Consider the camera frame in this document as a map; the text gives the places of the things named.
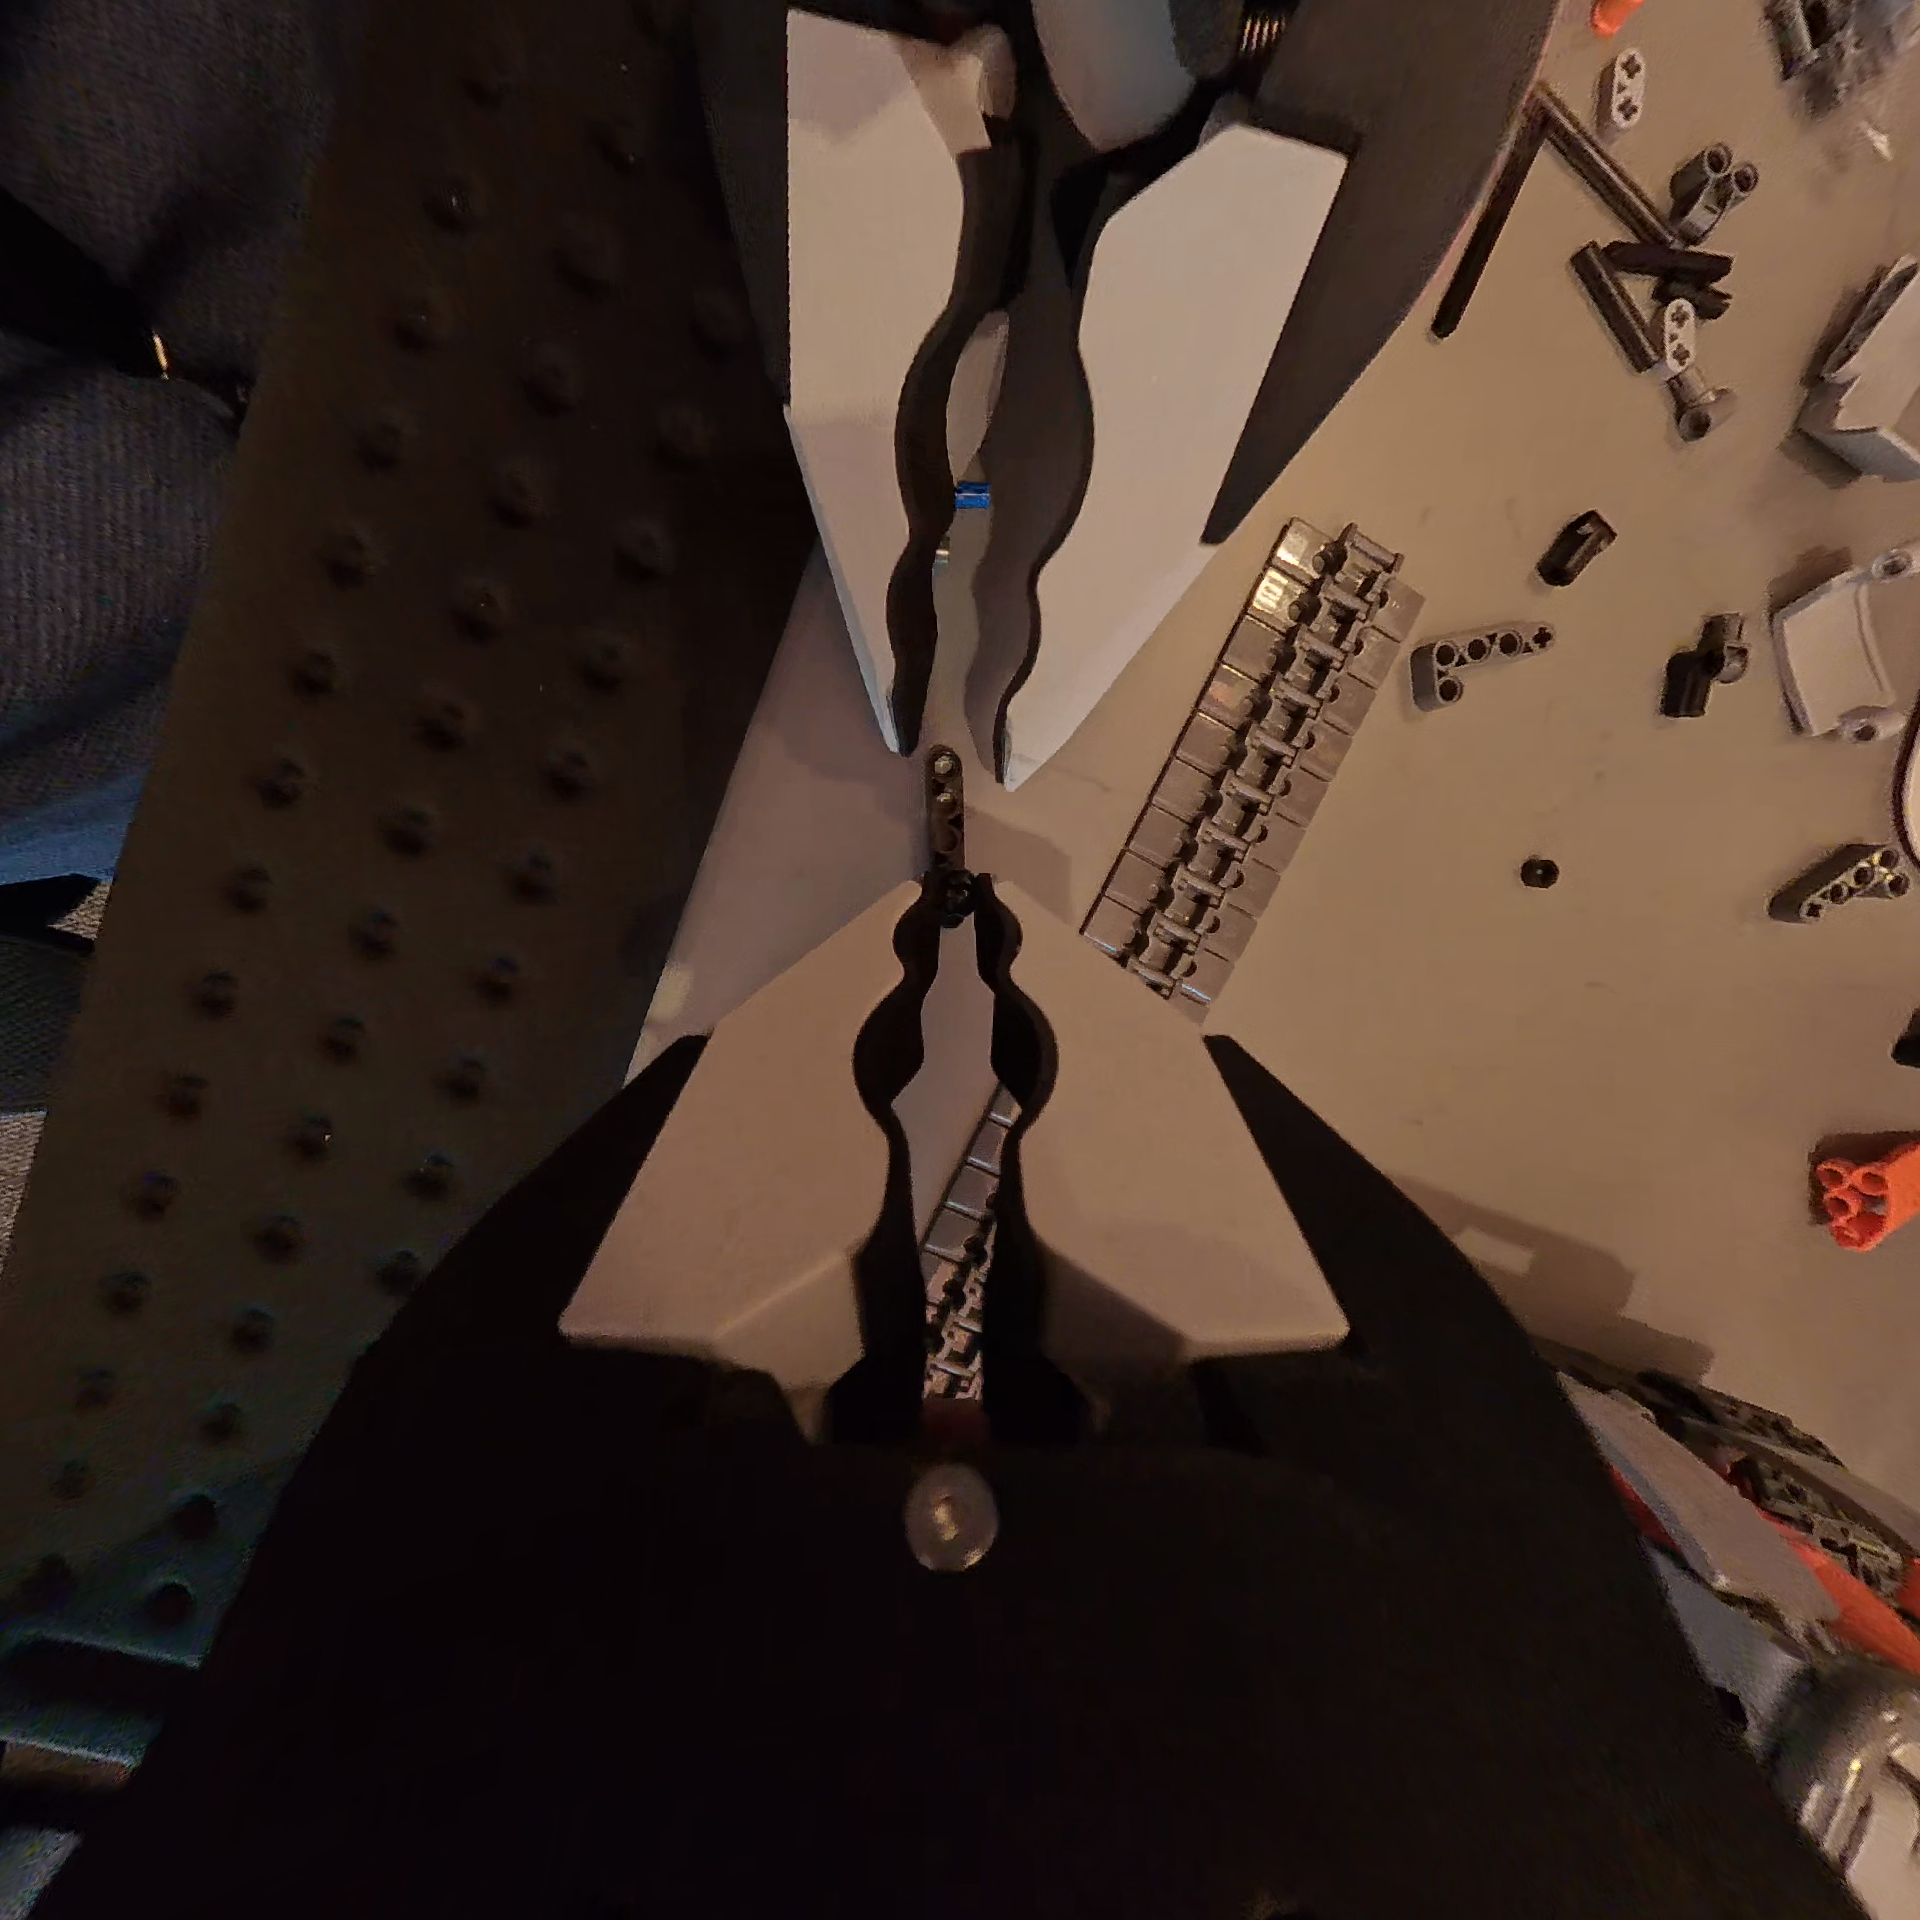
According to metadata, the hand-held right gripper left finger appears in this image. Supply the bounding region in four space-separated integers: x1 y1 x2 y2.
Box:
558 877 940 1446

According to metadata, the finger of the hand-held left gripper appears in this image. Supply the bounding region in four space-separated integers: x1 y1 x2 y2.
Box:
787 6 1028 757
971 123 1353 793

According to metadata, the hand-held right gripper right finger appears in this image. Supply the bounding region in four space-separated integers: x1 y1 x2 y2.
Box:
966 877 1353 1446

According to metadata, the black five-hole liftarm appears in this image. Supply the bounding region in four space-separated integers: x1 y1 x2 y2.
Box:
922 743 981 920

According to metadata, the grey toy track chain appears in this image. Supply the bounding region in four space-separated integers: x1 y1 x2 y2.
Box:
914 517 1426 1403

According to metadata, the grey small pin connector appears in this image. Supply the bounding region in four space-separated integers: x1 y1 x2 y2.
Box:
1668 144 1760 241

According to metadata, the dark grey long bent liftarm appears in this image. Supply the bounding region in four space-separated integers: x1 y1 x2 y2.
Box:
1410 622 1556 710

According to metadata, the light grey holed curved panel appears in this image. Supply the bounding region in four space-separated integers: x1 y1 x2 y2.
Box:
1792 257 1920 482

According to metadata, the dark studded panel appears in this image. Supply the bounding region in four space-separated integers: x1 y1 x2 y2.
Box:
0 0 818 1665

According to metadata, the black axle pin connector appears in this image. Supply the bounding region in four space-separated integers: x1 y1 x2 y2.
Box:
1660 613 1753 720

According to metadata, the toy vehicle with orange wheels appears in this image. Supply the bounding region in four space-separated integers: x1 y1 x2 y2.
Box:
1546 1351 1920 1920

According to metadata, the orange curved toy piece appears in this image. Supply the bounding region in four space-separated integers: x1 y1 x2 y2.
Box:
1811 1130 1920 1254

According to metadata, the dark grey short bent liftarm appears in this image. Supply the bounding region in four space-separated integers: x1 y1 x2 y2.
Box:
1766 842 1912 922

